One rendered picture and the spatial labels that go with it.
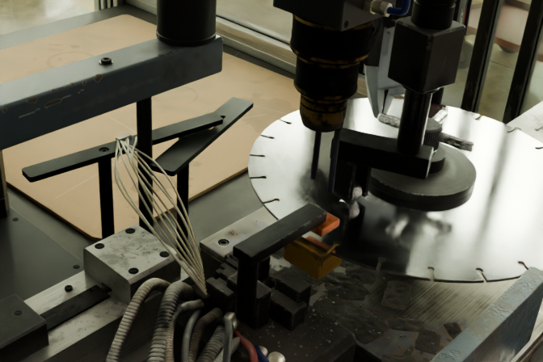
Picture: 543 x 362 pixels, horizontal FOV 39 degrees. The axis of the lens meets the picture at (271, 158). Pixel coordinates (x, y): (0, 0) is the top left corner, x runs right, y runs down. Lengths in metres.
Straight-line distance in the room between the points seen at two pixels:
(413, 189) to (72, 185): 0.53
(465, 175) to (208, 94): 0.67
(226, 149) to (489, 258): 0.59
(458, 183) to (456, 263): 0.11
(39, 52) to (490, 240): 1.02
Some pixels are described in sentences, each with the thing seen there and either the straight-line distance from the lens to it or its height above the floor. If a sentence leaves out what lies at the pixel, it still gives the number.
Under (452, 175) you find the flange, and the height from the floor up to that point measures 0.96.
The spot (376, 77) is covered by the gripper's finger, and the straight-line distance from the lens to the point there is 0.78.
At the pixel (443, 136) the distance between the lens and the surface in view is 0.73.
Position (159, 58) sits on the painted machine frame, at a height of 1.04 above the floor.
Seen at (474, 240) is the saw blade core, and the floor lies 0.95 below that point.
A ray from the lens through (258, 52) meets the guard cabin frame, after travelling 1.49.
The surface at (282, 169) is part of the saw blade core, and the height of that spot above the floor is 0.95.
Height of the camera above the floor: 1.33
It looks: 30 degrees down
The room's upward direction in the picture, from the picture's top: 4 degrees clockwise
